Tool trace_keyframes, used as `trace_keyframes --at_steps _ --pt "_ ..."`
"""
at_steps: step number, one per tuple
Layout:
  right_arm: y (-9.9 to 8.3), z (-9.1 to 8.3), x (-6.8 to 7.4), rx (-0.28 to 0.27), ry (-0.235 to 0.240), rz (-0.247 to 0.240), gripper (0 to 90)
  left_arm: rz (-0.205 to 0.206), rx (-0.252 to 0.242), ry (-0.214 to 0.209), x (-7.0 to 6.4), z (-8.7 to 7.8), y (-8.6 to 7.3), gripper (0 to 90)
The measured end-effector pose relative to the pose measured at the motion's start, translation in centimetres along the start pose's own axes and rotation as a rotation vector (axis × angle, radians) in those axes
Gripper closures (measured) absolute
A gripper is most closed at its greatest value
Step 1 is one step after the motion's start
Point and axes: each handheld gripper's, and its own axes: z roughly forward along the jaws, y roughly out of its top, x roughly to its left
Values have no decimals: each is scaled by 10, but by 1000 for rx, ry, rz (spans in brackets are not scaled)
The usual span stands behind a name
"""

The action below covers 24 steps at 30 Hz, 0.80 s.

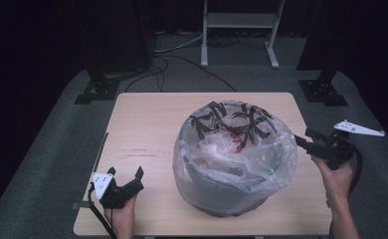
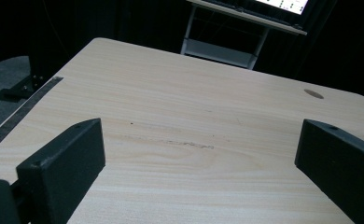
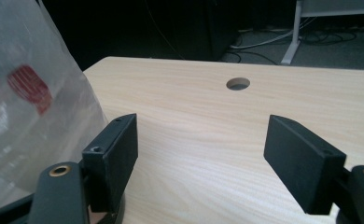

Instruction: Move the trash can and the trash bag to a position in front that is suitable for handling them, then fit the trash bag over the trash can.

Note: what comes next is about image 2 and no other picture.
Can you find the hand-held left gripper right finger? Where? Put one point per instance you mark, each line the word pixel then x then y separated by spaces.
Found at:
pixel 342 165

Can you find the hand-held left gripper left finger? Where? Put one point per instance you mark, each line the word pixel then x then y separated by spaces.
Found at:
pixel 62 174

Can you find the grey table grommet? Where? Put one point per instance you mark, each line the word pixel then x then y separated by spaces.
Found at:
pixel 314 94

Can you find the black stand base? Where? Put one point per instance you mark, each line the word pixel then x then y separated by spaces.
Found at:
pixel 18 91

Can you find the lit monitor screen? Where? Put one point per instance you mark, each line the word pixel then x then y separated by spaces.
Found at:
pixel 284 4

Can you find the white metal desk frame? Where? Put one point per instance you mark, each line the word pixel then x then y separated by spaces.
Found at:
pixel 220 53

